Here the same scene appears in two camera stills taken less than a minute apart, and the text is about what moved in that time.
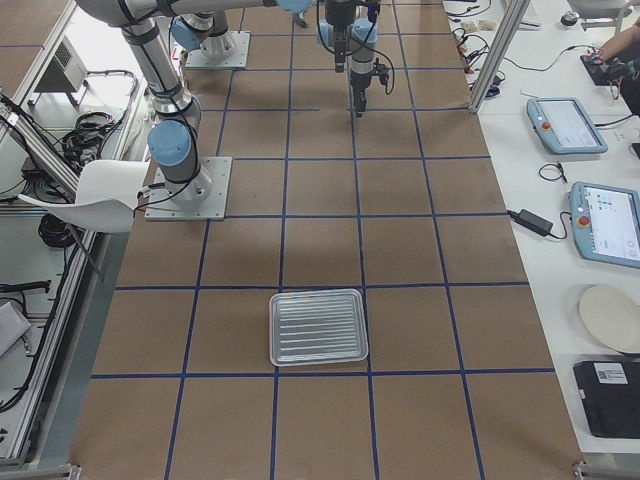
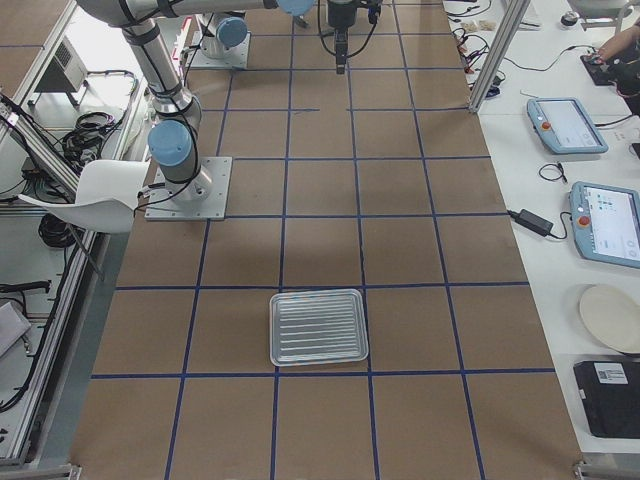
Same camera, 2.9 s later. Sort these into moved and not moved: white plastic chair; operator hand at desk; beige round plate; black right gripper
Moved: black right gripper
Not moved: white plastic chair; operator hand at desk; beige round plate
